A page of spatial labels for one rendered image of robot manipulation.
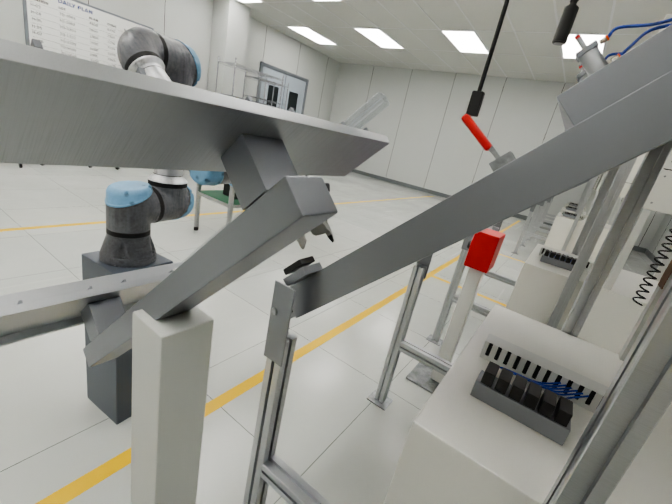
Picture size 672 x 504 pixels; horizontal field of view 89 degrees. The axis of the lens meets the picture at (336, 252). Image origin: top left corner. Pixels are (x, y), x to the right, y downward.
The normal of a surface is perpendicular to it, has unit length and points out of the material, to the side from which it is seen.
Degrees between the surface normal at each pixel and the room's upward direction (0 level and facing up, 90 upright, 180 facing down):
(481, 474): 90
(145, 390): 90
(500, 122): 90
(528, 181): 90
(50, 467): 0
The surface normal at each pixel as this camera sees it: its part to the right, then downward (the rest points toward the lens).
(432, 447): -0.57, 0.16
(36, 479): 0.20, -0.92
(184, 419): 0.79, 0.35
